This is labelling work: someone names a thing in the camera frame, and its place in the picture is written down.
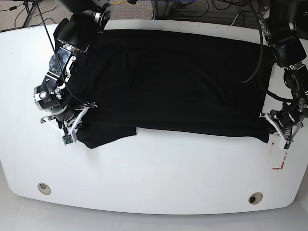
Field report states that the left table cable grommet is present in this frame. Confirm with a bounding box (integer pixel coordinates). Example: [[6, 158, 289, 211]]
[[38, 183, 51, 195]]

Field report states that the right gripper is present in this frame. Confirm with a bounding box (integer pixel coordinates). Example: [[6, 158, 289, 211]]
[[40, 103, 98, 137]]

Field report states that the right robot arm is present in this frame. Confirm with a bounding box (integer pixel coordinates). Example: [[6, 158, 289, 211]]
[[33, 0, 112, 145]]

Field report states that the red tape rectangle marking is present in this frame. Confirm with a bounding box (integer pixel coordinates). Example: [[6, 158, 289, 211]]
[[268, 141, 288, 170]]

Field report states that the table cable grommet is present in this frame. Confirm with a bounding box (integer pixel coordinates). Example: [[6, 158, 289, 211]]
[[38, 183, 51, 195], [248, 192, 263, 205]]

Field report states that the right table cable grommet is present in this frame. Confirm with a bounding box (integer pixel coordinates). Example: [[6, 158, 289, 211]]
[[248, 192, 263, 205]]

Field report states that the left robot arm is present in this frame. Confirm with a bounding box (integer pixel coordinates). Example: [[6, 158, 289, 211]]
[[247, 0, 308, 149]]

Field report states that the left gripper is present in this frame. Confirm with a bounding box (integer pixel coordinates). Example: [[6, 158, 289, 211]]
[[259, 110, 304, 144]]

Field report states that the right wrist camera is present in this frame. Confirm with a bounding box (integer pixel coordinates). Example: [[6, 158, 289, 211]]
[[62, 134, 77, 146]]

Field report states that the black tripod stand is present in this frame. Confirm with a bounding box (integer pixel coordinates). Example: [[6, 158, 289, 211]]
[[14, 0, 37, 28]]

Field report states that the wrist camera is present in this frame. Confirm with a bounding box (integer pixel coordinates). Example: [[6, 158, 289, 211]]
[[62, 134, 77, 146], [278, 139, 292, 150]]

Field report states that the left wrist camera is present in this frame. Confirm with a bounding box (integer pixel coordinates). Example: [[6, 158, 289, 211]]
[[278, 139, 292, 150]]

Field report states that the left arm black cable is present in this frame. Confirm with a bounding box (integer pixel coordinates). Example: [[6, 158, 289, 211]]
[[239, 0, 296, 104]]

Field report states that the black t-shirt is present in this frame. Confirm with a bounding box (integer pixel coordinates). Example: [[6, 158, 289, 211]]
[[69, 30, 275, 148]]

